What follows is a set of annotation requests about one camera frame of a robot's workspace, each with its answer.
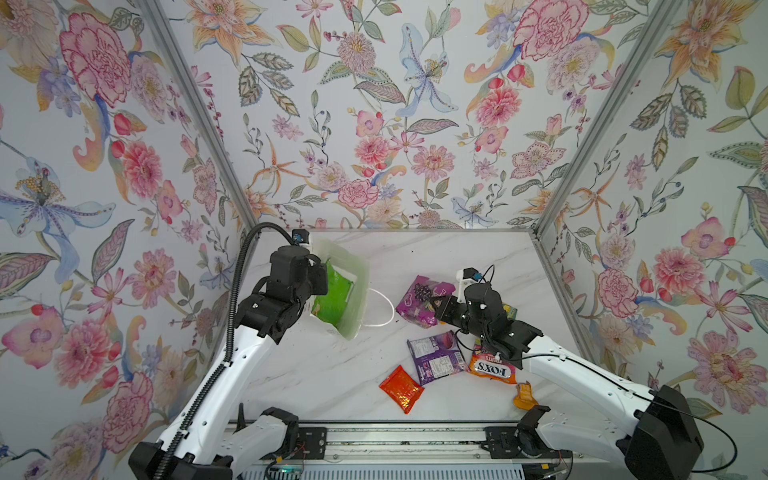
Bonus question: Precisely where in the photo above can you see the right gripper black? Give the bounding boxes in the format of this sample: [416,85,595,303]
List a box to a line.
[429,295,489,346]

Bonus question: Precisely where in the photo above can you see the magenta purple snack bag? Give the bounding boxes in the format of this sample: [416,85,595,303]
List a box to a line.
[395,275,455,329]

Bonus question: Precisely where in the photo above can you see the green chips bag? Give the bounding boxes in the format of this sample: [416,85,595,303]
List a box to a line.
[311,262,355,326]

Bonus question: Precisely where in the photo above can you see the purple white snack packet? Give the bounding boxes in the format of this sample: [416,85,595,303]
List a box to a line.
[407,331,467,386]

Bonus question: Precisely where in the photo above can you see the white paper bag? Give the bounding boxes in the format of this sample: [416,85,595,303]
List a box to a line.
[310,239,396,341]

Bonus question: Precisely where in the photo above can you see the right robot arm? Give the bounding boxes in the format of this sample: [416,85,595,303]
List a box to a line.
[430,283,704,479]

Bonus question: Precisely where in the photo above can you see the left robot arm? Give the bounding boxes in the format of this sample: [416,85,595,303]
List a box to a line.
[129,245,328,479]

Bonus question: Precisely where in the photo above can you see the green Fox's candy bag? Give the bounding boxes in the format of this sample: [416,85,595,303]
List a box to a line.
[503,303,518,321]

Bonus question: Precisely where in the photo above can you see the orange Fox's candy bag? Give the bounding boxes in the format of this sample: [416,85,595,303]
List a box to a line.
[468,343,517,385]

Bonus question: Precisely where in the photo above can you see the red snack packet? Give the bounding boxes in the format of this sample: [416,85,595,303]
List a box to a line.
[379,366,424,414]

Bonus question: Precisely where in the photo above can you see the small orange candy wrapper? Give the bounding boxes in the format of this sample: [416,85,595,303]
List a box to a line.
[513,382,539,411]

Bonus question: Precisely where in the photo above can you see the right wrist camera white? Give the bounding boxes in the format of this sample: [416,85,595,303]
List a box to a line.
[455,267,483,303]

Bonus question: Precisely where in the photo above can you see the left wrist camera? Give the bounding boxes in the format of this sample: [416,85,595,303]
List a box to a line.
[291,229,310,246]

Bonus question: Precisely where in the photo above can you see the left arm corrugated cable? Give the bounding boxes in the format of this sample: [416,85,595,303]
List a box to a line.
[149,222,298,480]

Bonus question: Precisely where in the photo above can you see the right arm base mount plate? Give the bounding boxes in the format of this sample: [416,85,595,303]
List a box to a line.
[482,426,573,463]

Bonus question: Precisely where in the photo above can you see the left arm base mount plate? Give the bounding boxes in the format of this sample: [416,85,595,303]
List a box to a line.
[257,426,328,461]

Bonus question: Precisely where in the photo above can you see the aluminium front rail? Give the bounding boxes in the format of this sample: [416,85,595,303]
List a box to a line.
[146,422,661,466]

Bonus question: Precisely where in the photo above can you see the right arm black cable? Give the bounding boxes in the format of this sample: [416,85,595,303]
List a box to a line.
[521,353,739,475]

